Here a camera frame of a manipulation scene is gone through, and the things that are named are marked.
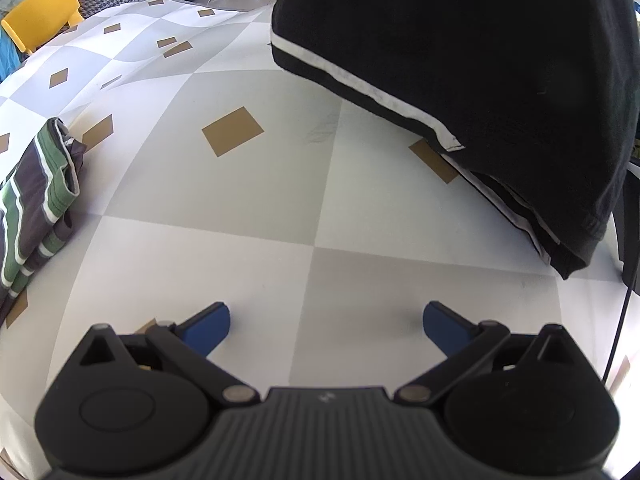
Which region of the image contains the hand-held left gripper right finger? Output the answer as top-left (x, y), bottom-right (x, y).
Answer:
top-left (392, 301), bottom-right (586, 406)

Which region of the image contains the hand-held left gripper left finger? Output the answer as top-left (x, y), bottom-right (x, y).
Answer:
top-left (75, 301), bottom-right (261, 406)

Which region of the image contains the black t-shirt with red print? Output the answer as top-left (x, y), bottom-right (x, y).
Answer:
top-left (270, 0), bottom-right (640, 281)

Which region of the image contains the checkered vinyl tablecloth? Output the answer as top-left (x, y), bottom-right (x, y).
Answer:
top-left (0, 0), bottom-right (640, 480)

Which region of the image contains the green striped folded garment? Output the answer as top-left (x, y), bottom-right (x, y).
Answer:
top-left (0, 117), bottom-right (88, 311)

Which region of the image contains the yellow plastic chair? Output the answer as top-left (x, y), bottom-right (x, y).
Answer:
top-left (1, 0), bottom-right (85, 56)

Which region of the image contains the black cable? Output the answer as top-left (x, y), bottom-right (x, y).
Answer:
top-left (602, 280), bottom-right (632, 386)

